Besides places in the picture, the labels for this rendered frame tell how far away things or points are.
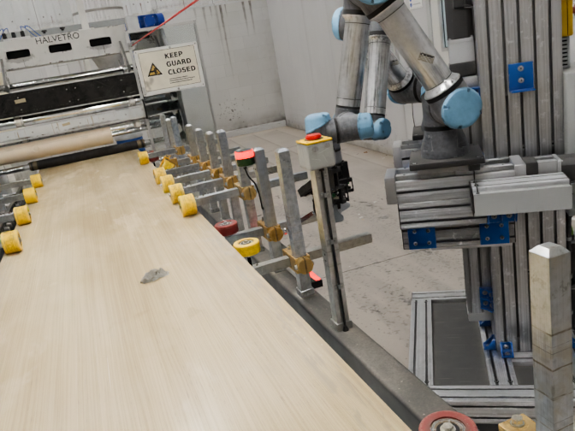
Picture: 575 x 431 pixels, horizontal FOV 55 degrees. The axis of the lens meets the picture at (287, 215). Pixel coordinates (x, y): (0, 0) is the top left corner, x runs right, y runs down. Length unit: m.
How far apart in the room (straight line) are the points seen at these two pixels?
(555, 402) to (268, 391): 0.44
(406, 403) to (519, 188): 0.78
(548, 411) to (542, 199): 0.95
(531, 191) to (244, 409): 1.10
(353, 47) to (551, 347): 1.14
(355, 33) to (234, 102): 9.20
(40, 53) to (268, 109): 6.97
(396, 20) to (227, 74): 9.31
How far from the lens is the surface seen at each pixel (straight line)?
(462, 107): 1.64
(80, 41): 4.60
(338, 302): 1.49
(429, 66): 1.63
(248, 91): 10.92
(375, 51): 2.00
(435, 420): 0.87
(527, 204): 1.74
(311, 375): 1.00
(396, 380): 1.32
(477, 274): 2.21
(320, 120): 1.59
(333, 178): 1.61
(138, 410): 1.03
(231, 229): 1.89
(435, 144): 1.80
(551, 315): 0.80
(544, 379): 0.86
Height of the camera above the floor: 1.44
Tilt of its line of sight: 17 degrees down
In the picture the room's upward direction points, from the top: 10 degrees counter-clockwise
